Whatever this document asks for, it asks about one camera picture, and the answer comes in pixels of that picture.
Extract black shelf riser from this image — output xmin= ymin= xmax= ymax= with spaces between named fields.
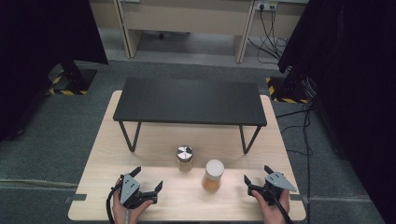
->
xmin=112 ymin=77 xmax=268 ymax=155

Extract amber jar with white lid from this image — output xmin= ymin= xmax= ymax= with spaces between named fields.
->
xmin=201 ymin=159 xmax=225 ymax=192

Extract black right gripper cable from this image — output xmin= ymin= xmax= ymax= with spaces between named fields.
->
xmin=270 ymin=191 xmax=294 ymax=224

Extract black cables under desk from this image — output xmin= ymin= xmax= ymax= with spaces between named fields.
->
xmin=247 ymin=5 xmax=291 ymax=65

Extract grey table bracket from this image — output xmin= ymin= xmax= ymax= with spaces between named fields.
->
xmin=64 ymin=193 xmax=88 ymax=203
xmin=289 ymin=193 xmax=310 ymax=203

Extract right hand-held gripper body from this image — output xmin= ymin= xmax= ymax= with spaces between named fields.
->
xmin=262 ymin=171 xmax=298 ymax=206

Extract black floor cables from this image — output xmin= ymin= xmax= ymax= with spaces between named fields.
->
xmin=275 ymin=102 xmax=316 ymax=224

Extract person's right hand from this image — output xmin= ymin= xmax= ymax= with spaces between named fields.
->
xmin=250 ymin=189 xmax=291 ymax=224

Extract black stand base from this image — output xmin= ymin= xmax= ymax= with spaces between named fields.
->
xmin=46 ymin=60 xmax=98 ymax=96
xmin=265 ymin=72 xmax=313 ymax=105

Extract beige desk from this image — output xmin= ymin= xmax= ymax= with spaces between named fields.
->
xmin=88 ymin=0 xmax=310 ymax=64

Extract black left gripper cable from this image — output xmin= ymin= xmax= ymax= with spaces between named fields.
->
xmin=106 ymin=181 xmax=124 ymax=224

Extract person's left hand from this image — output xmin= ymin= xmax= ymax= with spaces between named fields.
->
xmin=111 ymin=178 xmax=155 ymax=224

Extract glass jar with metal lid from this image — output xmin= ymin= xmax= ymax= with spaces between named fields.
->
xmin=176 ymin=145 xmax=194 ymax=173

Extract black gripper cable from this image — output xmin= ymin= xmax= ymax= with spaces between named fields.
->
xmin=270 ymin=191 xmax=294 ymax=224
xmin=106 ymin=181 xmax=124 ymax=224

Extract wall power outlet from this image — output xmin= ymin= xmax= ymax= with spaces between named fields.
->
xmin=254 ymin=1 xmax=278 ymax=12

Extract black curtain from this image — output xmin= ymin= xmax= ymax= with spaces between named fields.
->
xmin=0 ymin=0 xmax=109 ymax=144
xmin=277 ymin=0 xmax=396 ymax=224

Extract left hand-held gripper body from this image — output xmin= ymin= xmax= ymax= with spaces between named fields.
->
xmin=119 ymin=174 xmax=158 ymax=210

